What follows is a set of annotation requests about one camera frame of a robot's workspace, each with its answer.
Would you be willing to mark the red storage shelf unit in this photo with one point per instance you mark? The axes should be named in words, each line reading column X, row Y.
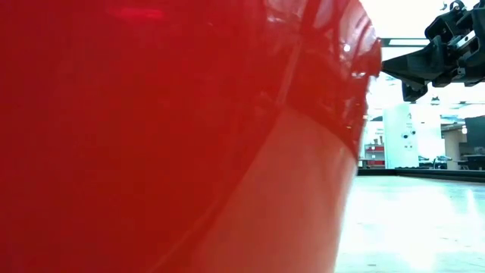
column 375, row 155

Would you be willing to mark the black table edge rail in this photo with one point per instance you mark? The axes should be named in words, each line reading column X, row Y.
column 428, row 174

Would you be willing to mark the black desk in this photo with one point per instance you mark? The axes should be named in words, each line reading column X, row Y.
column 473, row 161

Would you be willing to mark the dark monitor screen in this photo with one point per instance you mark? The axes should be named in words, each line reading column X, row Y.
column 475, row 132

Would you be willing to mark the white room pillar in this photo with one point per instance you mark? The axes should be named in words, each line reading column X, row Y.
column 399, row 136

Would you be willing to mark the beige cabinet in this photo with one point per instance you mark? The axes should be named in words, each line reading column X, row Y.
column 452, row 148

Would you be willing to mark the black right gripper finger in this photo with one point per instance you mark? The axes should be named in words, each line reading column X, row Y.
column 413, row 91
column 417, row 64

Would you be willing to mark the ceiling light bar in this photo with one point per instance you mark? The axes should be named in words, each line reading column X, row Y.
column 405, row 42

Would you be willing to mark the glossy red plastic bowl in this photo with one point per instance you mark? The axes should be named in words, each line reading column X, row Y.
column 170, row 144

